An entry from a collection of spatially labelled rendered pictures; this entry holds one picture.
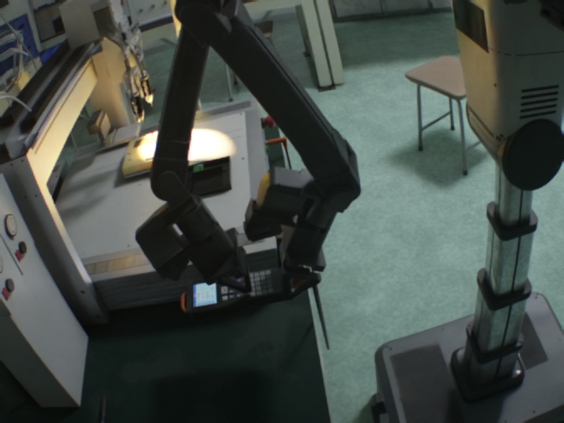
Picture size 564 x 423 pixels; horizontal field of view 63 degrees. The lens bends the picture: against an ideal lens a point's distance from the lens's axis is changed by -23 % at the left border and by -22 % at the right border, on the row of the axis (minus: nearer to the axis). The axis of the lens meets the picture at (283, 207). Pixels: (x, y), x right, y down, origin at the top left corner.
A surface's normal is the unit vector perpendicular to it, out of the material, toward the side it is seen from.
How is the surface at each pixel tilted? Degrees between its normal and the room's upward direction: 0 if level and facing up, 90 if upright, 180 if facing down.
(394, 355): 0
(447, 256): 0
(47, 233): 90
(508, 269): 90
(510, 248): 90
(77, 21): 90
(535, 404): 0
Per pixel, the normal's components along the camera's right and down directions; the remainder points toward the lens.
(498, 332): 0.11, 0.58
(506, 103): -0.43, 0.70
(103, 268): -0.19, -0.79
